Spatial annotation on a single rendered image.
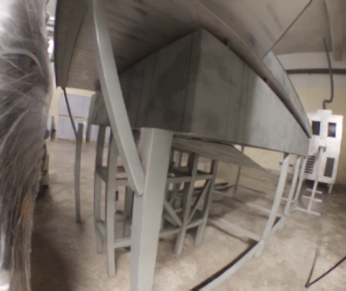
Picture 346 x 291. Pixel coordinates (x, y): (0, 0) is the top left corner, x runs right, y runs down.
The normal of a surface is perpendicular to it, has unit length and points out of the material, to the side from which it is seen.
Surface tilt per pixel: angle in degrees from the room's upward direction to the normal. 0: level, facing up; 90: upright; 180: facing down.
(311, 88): 90
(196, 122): 90
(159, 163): 90
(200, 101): 90
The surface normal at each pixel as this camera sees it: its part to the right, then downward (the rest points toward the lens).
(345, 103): -0.77, -0.07
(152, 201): 0.62, 0.13
